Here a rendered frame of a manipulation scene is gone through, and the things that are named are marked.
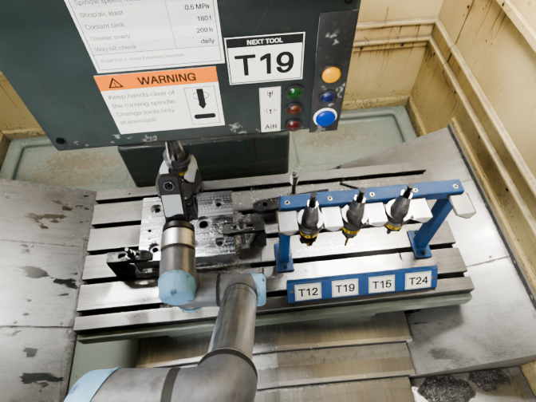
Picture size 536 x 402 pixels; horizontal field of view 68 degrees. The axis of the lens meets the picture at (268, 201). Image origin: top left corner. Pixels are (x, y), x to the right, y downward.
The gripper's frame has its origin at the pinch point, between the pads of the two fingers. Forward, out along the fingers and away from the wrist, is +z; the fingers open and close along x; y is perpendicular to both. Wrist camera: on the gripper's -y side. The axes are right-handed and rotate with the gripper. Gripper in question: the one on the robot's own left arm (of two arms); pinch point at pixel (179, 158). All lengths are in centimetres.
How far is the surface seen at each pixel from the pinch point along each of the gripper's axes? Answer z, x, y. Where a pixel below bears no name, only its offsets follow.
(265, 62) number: -21, 20, -42
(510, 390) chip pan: -53, 93, 65
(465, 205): -16, 70, 9
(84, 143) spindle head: -21.3, -7.4, -30.4
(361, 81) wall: 81, 74, 52
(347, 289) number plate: -25, 42, 37
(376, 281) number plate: -24, 51, 36
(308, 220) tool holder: -17.8, 29.8, 5.8
